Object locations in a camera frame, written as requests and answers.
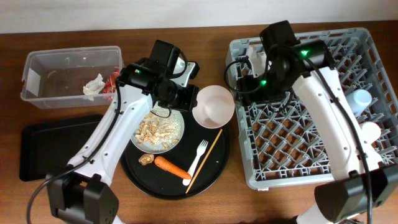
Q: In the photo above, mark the light blue plastic cup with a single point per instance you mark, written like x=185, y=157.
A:
x=358, y=101

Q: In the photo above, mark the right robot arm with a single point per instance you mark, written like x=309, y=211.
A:
x=360, y=180

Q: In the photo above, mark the wooden chopstick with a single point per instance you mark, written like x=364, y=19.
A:
x=203, y=161

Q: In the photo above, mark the grey dishwasher rack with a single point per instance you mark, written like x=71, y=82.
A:
x=281, y=147

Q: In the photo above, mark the orange carrot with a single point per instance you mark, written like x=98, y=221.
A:
x=166, y=165

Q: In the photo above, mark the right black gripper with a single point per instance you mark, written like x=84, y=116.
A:
x=245, y=84

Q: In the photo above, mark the white plastic fork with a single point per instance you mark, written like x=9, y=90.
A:
x=200, y=151

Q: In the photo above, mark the cream plastic cup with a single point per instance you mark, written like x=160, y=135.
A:
x=371, y=131

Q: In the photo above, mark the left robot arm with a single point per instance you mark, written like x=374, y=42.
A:
x=82, y=193

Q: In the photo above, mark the crumpled white tissue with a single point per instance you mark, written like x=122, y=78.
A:
x=94, y=87

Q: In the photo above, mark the black rectangular tray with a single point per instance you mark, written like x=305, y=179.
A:
x=48, y=146

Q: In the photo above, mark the red snack wrapper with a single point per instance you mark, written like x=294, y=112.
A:
x=110, y=84

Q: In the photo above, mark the clear plastic waste bin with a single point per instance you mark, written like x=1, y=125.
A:
x=55, y=78

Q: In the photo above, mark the grey plate with food scraps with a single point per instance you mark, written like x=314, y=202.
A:
x=159, y=131

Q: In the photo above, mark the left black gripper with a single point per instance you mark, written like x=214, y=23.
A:
x=191, y=100

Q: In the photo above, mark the pink bowl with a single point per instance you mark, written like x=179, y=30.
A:
x=215, y=107

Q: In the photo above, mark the brown walnut piece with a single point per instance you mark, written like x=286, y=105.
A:
x=146, y=159

